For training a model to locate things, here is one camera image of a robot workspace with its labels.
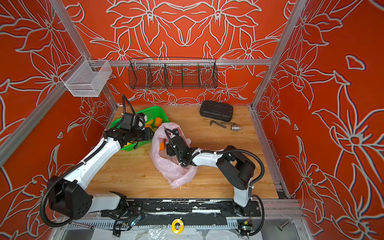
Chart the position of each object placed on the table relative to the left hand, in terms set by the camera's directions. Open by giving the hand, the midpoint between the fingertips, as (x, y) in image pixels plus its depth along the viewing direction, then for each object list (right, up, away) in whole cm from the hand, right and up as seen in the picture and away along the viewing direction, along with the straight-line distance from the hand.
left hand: (152, 131), depth 81 cm
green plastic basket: (-4, +8, +24) cm, 25 cm away
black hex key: (+41, +4, +26) cm, 48 cm away
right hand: (+7, -8, +7) cm, 13 cm away
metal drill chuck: (+53, +1, +21) cm, 57 cm away
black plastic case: (+41, +13, +27) cm, 51 cm away
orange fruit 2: (+4, -9, +7) cm, 12 cm away
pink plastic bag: (+9, -19, -3) cm, 22 cm away
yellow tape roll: (+17, -43, -14) cm, 48 cm away
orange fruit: (-2, +5, +21) cm, 22 cm away
